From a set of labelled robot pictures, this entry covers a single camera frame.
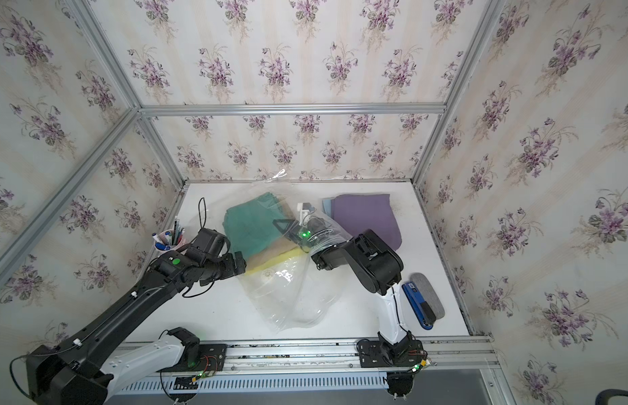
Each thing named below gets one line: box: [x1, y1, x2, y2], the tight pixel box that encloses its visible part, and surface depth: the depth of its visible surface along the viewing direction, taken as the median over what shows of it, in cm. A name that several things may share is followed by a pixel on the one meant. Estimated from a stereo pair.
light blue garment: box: [321, 199, 332, 217], surface depth 106 cm
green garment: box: [222, 191, 285, 259], surface depth 92 cm
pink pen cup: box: [153, 229, 185, 253], surface depth 89 cm
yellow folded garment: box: [245, 246, 307, 276], surface depth 92 cm
